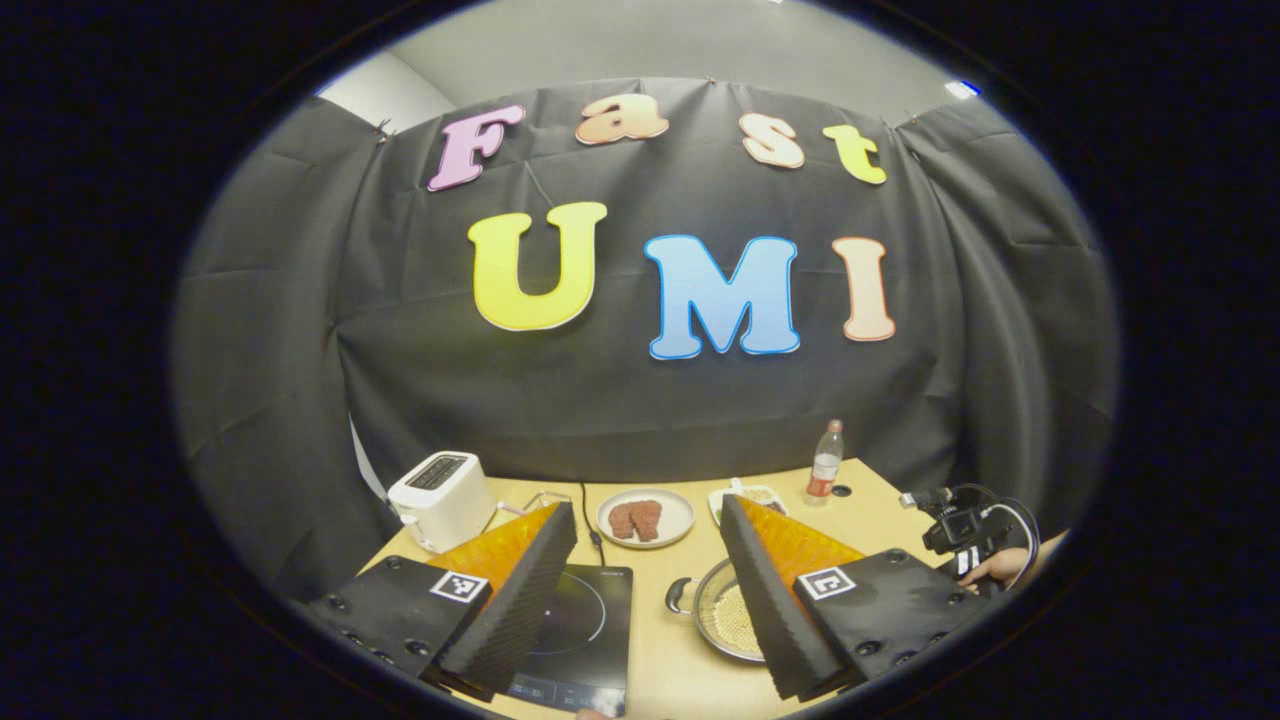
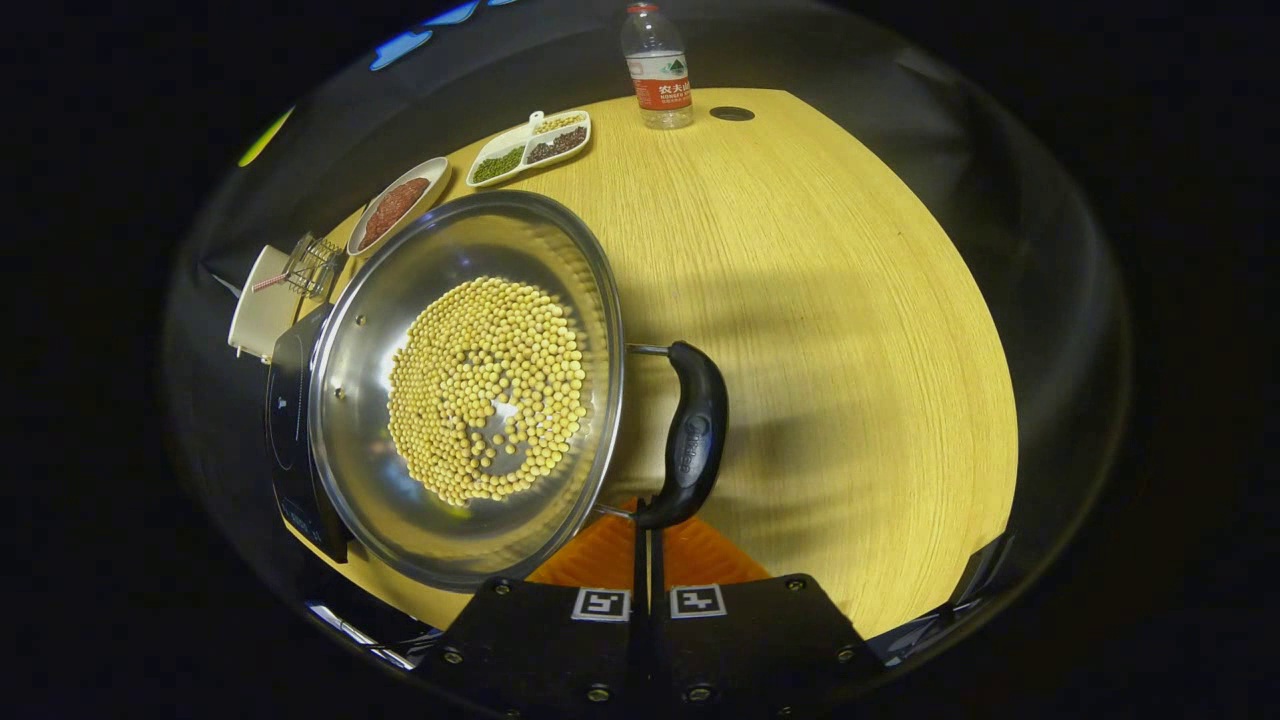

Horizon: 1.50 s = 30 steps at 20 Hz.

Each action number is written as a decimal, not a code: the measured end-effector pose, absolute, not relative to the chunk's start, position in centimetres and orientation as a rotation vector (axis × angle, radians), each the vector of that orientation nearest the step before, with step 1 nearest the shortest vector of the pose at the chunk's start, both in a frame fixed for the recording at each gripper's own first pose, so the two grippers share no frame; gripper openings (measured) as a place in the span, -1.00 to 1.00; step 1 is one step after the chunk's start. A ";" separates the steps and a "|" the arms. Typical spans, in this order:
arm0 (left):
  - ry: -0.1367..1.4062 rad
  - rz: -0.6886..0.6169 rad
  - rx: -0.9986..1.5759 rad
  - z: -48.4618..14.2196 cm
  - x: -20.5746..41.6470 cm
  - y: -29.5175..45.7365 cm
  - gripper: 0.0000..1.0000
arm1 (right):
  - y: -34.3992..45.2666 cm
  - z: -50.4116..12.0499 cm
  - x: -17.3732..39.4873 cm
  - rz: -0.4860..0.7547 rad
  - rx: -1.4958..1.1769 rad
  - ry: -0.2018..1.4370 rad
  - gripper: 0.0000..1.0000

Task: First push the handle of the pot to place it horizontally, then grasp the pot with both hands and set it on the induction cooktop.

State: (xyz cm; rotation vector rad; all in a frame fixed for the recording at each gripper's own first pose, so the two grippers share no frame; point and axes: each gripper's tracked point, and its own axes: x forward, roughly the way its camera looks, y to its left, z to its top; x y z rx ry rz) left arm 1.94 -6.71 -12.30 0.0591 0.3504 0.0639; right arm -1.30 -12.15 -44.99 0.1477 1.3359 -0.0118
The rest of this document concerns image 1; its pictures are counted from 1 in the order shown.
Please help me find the black cooktop power cable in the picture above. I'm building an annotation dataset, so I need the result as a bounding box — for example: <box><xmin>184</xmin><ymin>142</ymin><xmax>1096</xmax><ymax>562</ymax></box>
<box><xmin>580</xmin><ymin>483</ymin><xmax>607</xmax><ymax>566</ymax></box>

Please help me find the round white plate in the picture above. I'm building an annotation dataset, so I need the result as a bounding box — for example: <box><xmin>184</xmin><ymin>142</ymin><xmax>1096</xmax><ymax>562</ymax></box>
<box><xmin>596</xmin><ymin>488</ymin><xmax>695</xmax><ymax>549</ymax></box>

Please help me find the pile of soybeans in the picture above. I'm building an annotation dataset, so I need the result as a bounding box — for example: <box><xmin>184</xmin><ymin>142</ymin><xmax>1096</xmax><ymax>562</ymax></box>
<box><xmin>720</xmin><ymin>583</ymin><xmax>763</xmax><ymax>648</ymax></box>

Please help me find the steel pot with black handles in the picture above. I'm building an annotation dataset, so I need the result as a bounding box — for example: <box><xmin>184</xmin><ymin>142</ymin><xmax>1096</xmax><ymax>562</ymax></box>
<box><xmin>665</xmin><ymin>558</ymin><xmax>771</xmax><ymax>664</ymax></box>

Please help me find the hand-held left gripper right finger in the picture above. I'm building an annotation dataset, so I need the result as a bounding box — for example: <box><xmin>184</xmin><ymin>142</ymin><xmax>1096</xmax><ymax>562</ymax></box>
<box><xmin>720</xmin><ymin>494</ymin><xmax>991</xmax><ymax>701</ymax></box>

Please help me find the black induction cooktop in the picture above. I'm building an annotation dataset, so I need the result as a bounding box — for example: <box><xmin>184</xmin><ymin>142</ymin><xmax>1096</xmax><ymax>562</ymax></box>
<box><xmin>505</xmin><ymin>563</ymin><xmax>634</xmax><ymax>718</ymax></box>

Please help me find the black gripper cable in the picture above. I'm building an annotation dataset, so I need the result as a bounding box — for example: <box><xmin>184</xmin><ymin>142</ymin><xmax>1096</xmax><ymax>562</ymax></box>
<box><xmin>975</xmin><ymin>497</ymin><xmax>1041</xmax><ymax>561</ymax></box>

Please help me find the wire utensil basket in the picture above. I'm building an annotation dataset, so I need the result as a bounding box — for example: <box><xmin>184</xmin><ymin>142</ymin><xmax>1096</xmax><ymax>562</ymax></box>
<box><xmin>497</xmin><ymin>490</ymin><xmax>573</xmax><ymax>531</ymax></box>

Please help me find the white divided bean dish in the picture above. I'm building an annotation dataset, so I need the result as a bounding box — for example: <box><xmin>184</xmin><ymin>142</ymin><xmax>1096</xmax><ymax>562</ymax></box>
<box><xmin>708</xmin><ymin>480</ymin><xmax>789</xmax><ymax>526</ymax></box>

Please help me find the clear red label water bottle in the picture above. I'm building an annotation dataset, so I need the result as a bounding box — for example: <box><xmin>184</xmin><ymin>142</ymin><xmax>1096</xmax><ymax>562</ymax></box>
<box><xmin>806</xmin><ymin>419</ymin><xmax>844</xmax><ymax>506</ymax></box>

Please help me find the black backdrop cloth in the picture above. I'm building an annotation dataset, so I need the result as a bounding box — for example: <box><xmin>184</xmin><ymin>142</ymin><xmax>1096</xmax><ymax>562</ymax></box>
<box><xmin>170</xmin><ymin>75</ymin><xmax>1121</xmax><ymax>601</ymax></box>

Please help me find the white toaster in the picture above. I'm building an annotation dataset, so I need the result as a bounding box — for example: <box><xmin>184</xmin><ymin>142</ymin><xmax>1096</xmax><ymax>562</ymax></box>
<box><xmin>388</xmin><ymin>451</ymin><xmax>498</xmax><ymax>554</ymax></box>

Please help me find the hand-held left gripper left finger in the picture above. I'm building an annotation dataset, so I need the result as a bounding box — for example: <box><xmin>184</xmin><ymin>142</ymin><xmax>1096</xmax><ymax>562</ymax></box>
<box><xmin>305</xmin><ymin>502</ymin><xmax>579</xmax><ymax>701</ymax></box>

